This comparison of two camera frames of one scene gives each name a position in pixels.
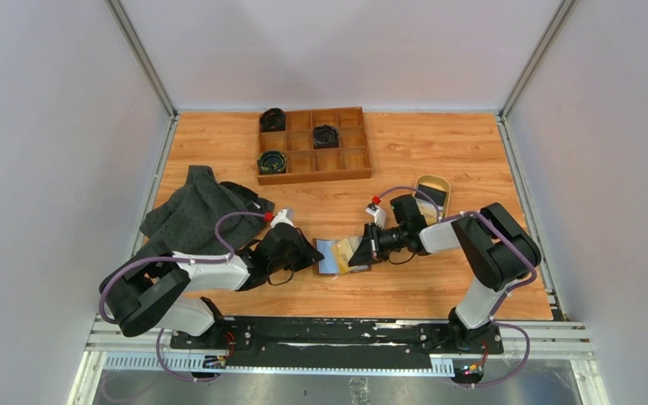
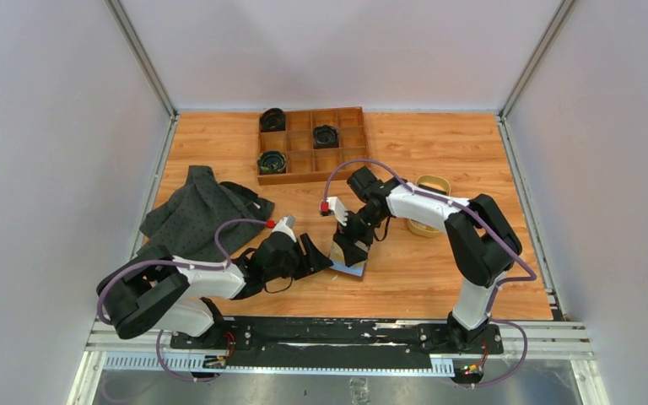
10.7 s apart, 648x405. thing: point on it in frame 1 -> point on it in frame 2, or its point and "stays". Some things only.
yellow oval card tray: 437,182 stays
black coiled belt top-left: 272,120 stays
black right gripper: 370,250 -> 348,238
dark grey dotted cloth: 185,221 stays
